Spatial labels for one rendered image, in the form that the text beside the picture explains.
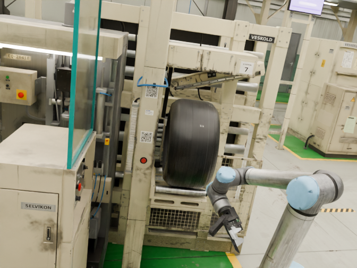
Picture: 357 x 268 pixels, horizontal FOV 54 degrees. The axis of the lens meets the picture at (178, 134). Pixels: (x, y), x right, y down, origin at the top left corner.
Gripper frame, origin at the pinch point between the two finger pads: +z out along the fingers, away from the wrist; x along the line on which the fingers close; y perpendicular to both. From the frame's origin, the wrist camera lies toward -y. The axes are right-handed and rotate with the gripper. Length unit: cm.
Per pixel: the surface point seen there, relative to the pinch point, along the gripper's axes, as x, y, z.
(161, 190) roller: 21, -27, -62
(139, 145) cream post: -3, -30, -84
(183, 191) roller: 25, -14, -59
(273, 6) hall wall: 477, 478, -918
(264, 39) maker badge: -4, 83, -137
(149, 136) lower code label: -6, -22, -85
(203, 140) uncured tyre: -9, 8, -63
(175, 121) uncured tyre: -17, -3, -77
